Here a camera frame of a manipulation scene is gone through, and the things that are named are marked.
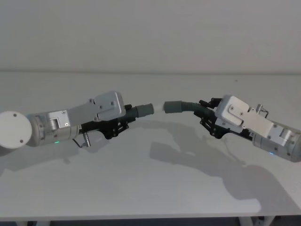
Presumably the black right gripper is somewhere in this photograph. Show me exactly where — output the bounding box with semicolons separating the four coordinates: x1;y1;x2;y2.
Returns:
193;97;256;142

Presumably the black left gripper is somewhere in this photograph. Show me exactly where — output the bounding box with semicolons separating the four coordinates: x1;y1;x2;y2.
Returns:
79;104;136;140

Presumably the short dark hose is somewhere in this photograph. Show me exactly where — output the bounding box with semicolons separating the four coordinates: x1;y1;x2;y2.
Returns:
127;102;155;121

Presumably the white translucent connector piece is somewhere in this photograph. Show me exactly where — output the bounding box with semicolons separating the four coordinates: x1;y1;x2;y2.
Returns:
152;103;166;114

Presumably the long corrugated hose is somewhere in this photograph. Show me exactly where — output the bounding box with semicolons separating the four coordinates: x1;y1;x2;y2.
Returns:
163;99;214;116

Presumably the thin dark left wrist cable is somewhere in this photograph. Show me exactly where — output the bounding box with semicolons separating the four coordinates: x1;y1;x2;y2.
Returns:
72;132;92;148

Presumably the thin dark wrist cable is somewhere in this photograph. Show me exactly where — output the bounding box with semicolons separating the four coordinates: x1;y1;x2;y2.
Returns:
72;132;92;148
257;104;271;117

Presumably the thin dark right wrist cable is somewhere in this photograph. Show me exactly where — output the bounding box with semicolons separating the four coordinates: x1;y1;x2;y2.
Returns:
257;104;271;117

